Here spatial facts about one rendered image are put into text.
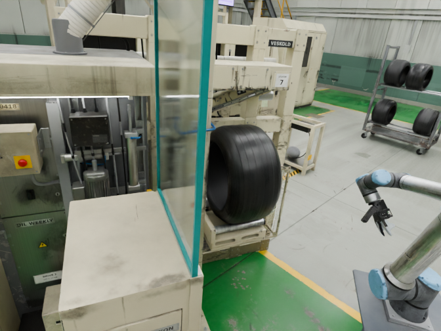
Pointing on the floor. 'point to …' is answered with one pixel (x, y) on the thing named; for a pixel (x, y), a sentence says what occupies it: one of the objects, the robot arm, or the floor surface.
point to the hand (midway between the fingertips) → (385, 234)
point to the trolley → (384, 111)
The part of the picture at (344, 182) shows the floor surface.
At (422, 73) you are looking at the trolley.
